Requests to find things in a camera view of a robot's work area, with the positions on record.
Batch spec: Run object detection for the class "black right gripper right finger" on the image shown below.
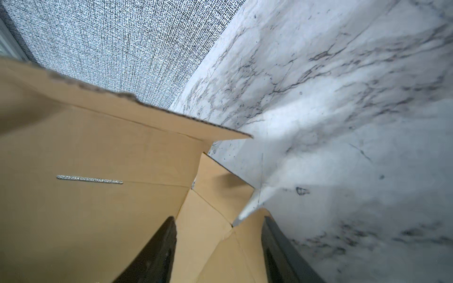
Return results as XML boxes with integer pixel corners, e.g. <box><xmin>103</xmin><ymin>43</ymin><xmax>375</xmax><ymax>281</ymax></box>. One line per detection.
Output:
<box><xmin>261</xmin><ymin>216</ymin><xmax>325</xmax><ymax>283</ymax></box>

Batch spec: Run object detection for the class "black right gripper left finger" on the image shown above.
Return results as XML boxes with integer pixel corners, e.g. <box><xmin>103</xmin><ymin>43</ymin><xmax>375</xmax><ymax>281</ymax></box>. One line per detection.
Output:
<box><xmin>114</xmin><ymin>216</ymin><xmax>177</xmax><ymax>283</ymax></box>

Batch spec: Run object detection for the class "brown cardboard box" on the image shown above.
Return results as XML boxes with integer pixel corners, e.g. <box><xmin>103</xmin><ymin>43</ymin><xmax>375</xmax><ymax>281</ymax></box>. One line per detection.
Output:
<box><xmin>1</xmin><ymin>58</ymin><xmax>269</xmax><ymax>283</ymax></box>

